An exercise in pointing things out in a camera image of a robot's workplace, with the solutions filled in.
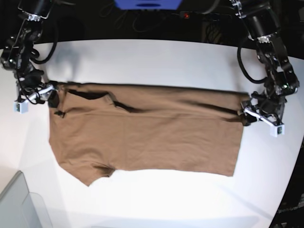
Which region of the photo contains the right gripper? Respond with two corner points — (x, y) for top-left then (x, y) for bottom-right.
(15, 82), (59, 108)

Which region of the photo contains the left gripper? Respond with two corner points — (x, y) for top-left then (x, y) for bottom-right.
(239, 91), (286, 126)

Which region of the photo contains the brown t-shirt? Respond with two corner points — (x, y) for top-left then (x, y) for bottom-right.
(49, 83), (249, 185)

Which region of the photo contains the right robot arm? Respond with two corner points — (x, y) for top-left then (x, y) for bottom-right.
(0, 0), (60, 114)

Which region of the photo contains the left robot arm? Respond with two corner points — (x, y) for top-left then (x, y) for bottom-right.
(231, 0), (300, 128)

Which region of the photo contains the black power strip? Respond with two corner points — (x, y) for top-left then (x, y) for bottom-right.
(178, 11), (232, 21)

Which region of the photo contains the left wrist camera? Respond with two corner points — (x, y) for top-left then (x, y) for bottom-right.
(270, 124), (285, 137)

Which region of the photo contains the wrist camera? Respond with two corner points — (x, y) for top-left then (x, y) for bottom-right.
(270, 124), (285, 137)
(13, 101), (29, 114)

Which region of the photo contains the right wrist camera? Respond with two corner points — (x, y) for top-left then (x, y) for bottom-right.
(13, 101), (29, 114)

